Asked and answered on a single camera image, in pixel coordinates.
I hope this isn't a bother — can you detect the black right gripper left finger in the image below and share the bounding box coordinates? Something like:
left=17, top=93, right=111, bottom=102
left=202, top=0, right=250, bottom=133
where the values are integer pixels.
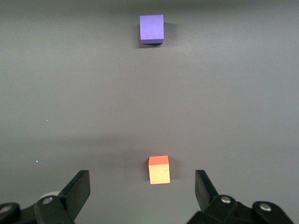
left=0, top=169, right=91, bottom=224

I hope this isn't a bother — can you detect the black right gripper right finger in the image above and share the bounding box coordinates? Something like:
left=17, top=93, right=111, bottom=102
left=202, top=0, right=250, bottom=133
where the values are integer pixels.
left=186, top=169, right=295, bottom=224

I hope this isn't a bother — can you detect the orange cube block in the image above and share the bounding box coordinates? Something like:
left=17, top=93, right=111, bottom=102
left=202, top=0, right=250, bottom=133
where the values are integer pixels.
left=148, top=155, right=171, bottom=185

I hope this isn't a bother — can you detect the purple cube block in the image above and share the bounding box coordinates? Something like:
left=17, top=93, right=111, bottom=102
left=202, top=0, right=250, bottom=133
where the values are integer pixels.
left=139, top=14, right=164, bottom=45

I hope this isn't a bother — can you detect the dark grey table mat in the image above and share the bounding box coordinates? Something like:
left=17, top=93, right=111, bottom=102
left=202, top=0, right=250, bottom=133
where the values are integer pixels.
left=0, top=0, right=299, bottom=224

